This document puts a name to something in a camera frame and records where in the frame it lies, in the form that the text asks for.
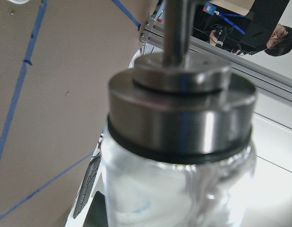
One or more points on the glass sauce bottle steel cap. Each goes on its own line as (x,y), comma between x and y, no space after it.
(178,150)

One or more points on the black keyboard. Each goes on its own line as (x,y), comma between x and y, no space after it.
(87,185)

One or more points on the person in black shirt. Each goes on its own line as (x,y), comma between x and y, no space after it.
(258,30)

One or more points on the aluminium frame post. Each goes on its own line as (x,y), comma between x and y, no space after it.
(268,82)

